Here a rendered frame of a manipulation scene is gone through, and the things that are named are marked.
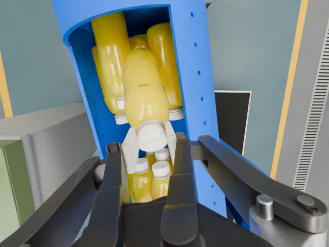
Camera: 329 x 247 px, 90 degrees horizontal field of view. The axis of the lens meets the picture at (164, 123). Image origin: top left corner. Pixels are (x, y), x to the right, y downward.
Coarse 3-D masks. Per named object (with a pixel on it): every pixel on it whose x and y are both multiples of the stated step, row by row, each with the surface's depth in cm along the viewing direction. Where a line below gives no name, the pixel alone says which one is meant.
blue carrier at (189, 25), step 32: (64, 0) 23; (96, 0) 21; (128, 0) 21; (160, 0) 22; (192, 0) 25; (64, 32) 26; (128, 32) 46; (192, 32) 25; (192, 64) 26; (96, 96) 41; (192, 96) 26; (96, 128) 38; (128, 128) 50; (192, 128) 27
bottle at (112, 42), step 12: (120, 12) 32; (96, 24) 31; (108, 24) 31; (120, 24) 32; (96, 36) 32; (108, 36) 31; (120, 36) 32; (108, 48) 32; (120, 48) 32; (108, 60) 32; (120, 60) 32; (108, 72) 33; (120, 72) 33; (108, 84) 34; (120, 84) 33; (120, 96) 35
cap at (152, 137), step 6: (144, 126) 21; (150, 126) 20; (156, 126) 21; (138, 132) 21; (144, 132) 20; (150, 132) 20; (156, 132) 20; (162, 132) 20; (138, 138) 21; (144, 138) 20; (150, 138) 20; (156, 138) 20; (162, 138) 20; (138, 144) 21; (144, 144) 21; (150, 144) 21; (156, 144) 21; (162, 144) 22; (144, 150) 22; (150, 150) 22; (156, 150) 23
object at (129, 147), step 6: (132, 132) 19; (126, 138) 17; (132, 138) 18; (126, 144) 15; (132, 144) 17; (126, 150) 15; (132, 150) 16; (138, 150) 21; (126, 156) 15; (132, 156) 16; (126, 162) 16; (132, 162) 16; (132, 168) 16
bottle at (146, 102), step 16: (144, 48) 30; (128, 64) 28; (144, 64) 27; (128, 80) 25; (144, 80) 24; (160, 80) 26; (128, 96) 23; (144, 96) 22; (160, 96) 23; (128, 112) 22; (144, 112) 21; (160, 112) 22
